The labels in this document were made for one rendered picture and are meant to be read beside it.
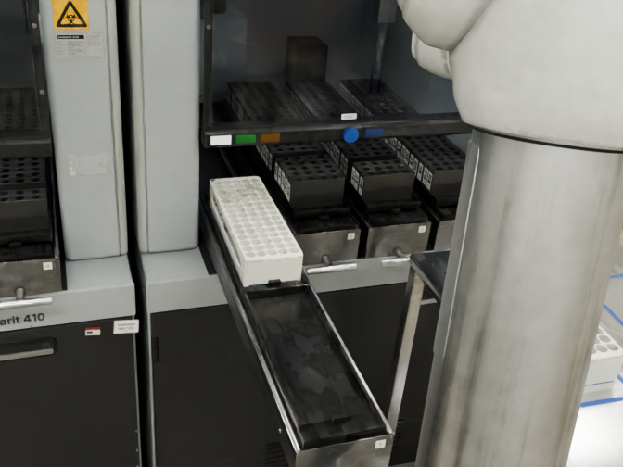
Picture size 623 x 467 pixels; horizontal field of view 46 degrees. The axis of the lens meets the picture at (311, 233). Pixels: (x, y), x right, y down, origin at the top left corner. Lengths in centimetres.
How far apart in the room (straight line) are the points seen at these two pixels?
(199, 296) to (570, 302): 101
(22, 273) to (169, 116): 37
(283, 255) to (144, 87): 37
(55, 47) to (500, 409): 96
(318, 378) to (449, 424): 58
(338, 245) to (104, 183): 45
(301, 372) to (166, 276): 41
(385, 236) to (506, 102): 104
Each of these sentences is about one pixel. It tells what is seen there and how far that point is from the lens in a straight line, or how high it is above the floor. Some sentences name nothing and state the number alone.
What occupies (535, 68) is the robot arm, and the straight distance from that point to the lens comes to 42.
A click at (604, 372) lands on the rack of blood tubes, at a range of 112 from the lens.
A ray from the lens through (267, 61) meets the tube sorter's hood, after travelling 129.
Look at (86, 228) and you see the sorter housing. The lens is 139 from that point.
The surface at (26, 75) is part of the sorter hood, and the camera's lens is 125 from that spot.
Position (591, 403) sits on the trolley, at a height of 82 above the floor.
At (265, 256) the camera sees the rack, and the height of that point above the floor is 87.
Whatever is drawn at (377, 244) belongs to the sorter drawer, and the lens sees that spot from 145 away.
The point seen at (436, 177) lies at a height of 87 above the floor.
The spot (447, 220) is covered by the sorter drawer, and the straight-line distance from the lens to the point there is 149.
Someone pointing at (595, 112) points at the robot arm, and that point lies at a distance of 42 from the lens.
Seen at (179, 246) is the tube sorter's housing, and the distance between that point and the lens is 143.
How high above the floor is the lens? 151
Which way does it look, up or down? 31 degrees down
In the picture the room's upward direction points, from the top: 6 degrees clockwise
